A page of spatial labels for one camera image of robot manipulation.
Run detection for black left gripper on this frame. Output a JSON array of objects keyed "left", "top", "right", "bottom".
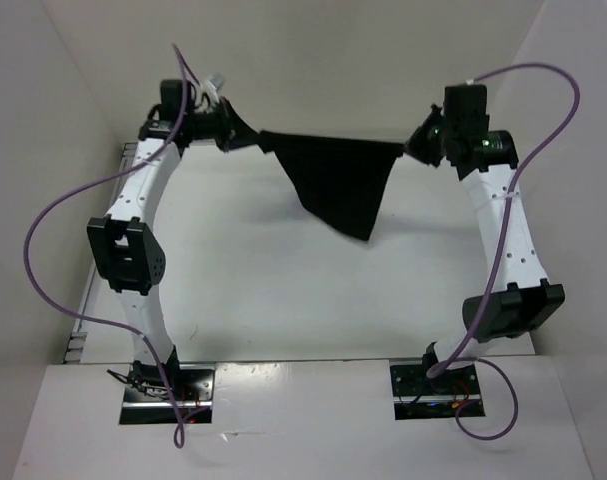
[{"left": 183, "top": 97, "right": 264, "bottom": 154}]

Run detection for black skirt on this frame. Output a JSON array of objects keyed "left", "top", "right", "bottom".
[{"left": 254, "top": 129, "right": 404, "bottom": 242}]

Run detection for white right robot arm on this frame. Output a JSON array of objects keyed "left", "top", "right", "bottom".
[{"left": 406, "top": 106, "right": 565, "bottom": 393}]

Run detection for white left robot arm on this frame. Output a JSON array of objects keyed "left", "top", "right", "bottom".
[{"left": 87, "top": 98, "right": 255, "bottom": 400}]

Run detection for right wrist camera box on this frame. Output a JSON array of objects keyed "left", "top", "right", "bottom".
[{"left": 443, "top": 84, "right": 489, "bottom": 137}]

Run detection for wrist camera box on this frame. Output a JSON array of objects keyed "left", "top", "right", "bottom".
[
  {"left": 443, "top": 84, "right": 489, "bottom": 137},
  {"left": 158, "top": 72, "right": 227, "bottom": 121}
]

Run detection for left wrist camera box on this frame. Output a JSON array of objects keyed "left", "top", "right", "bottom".
[{"left": 158, "top": 72, "right": 227, "bottom": 121}]

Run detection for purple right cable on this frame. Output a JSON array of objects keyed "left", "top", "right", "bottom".
[{"left": 425, "top": 62, "right": 582, "bottom": 441}]

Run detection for purple cable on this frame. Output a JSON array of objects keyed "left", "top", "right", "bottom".
[
  {"left": 425, "top": 62, "right": 582, "bottom": 441},
  {"left": 22, "top": 43, "right": 204, "bottom": 449}
]

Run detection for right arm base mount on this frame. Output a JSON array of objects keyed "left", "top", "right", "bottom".
[{"left": 389, "top": 361, "right": 485, "bottom": 421}]

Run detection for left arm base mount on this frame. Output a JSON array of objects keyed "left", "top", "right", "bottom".
[{"left": 107, "top": 363, "right": 218, "bottom": 425}]

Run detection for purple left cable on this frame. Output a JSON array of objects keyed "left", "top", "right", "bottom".
[{"left": 22, "top": 43, "right": 204, "bottom": 449}]

